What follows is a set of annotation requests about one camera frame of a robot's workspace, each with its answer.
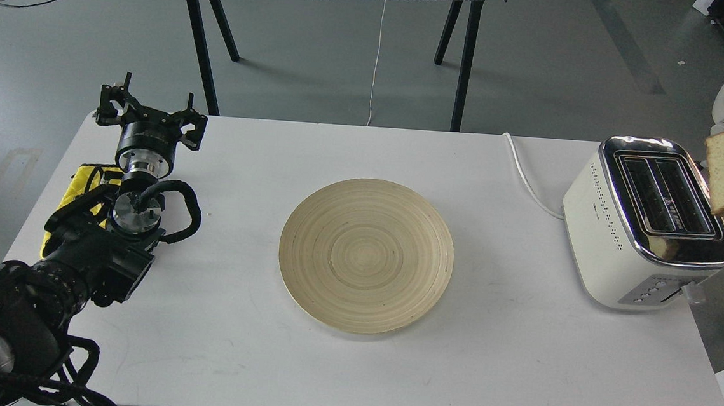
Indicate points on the white chrome toaster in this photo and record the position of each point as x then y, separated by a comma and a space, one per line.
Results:
640, 225

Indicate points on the round bamboo plate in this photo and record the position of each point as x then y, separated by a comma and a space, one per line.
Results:
366, 256

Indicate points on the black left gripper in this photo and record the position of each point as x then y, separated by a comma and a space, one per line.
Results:
148, 138

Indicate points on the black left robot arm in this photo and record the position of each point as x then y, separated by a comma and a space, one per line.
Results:
40, 361

